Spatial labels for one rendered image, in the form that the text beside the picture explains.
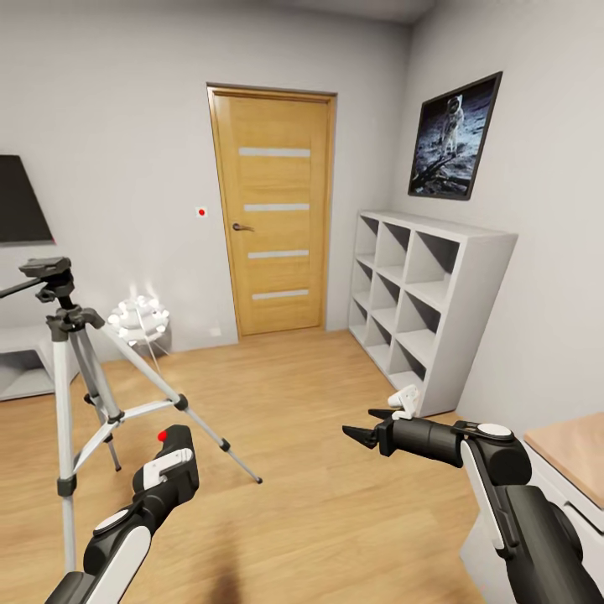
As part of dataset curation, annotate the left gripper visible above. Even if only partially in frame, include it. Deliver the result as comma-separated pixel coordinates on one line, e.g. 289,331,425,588
133,471,195,520

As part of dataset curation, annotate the camera tripod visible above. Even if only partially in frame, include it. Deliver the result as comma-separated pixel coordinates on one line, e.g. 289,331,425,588
0,257,263,573

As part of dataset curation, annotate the digital camera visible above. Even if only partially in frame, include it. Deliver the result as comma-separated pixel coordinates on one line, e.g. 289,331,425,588
133,424,200,492

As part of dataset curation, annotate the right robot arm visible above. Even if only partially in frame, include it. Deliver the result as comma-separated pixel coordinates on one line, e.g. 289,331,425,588
342,384,604,604

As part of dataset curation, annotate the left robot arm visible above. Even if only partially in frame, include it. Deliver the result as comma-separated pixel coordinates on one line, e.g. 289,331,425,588
44,447,195,604

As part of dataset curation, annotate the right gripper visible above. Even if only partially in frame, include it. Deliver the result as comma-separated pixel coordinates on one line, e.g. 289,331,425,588
342,409,436,460

